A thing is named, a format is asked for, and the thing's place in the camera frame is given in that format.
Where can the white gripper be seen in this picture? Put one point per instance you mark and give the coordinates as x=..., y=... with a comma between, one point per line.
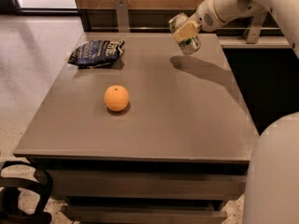
x=206, y=17

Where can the green white 7up can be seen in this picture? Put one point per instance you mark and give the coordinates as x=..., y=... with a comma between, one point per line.
x=189, y=46

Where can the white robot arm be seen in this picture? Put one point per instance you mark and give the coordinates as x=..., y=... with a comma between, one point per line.
x=269, y=78

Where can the blue chip bag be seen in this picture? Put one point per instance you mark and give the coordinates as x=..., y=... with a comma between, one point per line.
x=96, y=53

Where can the orange fruit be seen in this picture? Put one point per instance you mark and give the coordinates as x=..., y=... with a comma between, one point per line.
x=116, y=98

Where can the upper grey drawer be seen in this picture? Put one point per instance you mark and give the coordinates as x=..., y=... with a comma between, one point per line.
x=147, y=185

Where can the grey drawer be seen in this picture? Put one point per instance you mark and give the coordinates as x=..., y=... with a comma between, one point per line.
x=121, y=215
x=147, y=185

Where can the lower grey drawer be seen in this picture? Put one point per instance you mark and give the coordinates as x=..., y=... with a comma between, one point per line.
x=121, y=215

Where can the right metal wall bracket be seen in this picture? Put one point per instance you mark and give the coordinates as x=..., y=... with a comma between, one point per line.
x=253, y=31

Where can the metal wall bracket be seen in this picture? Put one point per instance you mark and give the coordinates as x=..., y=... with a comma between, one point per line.
x=122, y=13
x=253, y=31

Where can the left metal wall bracket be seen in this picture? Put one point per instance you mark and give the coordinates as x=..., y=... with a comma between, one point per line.
x=122, y=13

